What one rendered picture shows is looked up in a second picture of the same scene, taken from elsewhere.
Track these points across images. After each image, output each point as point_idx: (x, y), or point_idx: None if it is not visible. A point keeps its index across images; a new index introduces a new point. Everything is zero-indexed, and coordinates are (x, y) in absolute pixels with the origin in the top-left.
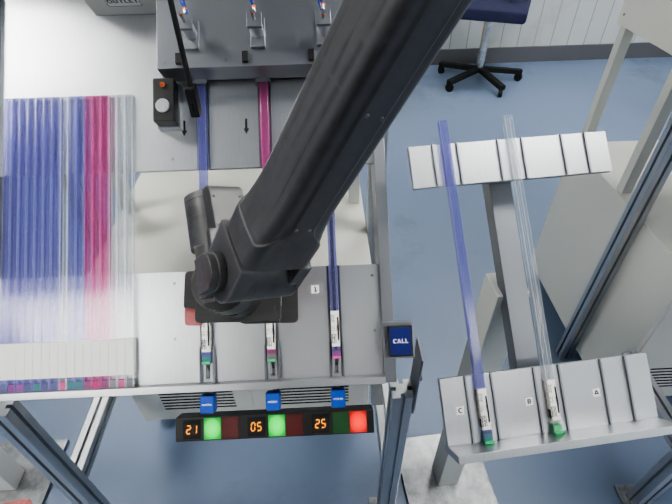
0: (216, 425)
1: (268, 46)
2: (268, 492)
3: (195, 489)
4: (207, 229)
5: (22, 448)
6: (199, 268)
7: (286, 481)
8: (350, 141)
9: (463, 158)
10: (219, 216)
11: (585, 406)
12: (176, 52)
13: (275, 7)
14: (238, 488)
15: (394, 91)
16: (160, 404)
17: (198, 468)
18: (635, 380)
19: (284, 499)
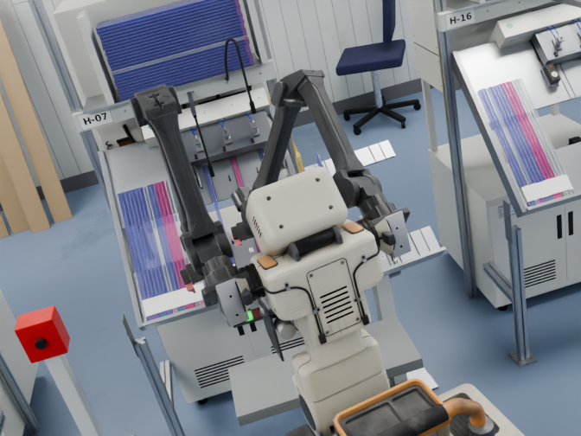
0: (250, 313)
1: (233, 142)
2: (284, 419)
3: (234, 432)
4: (241, 200)
5: (148, 370)
6: (245, 204)
7: (294, 412)
8: (277, 158)
9: (328, 166)
10: (245, 194)
11: (408, 253)
12: (194, 154)
13: (232, 125)
14: (263, 424)
15: (284, 146)
16: (196, 383)
17: (233, 422)
18: (427, 238)
19: (296, 419)
